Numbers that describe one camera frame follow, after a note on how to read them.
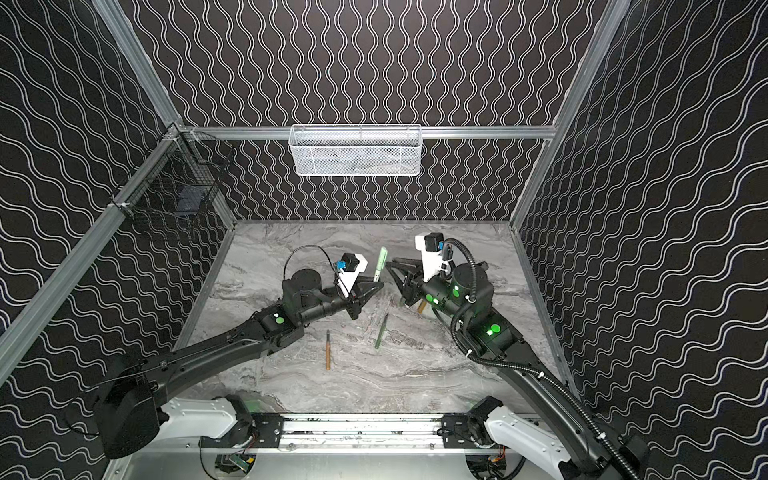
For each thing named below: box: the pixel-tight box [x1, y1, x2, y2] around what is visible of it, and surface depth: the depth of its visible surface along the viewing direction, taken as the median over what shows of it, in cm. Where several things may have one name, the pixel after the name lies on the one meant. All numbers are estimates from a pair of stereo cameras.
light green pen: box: [373, 246, 388, 283], surface depth 66 cm
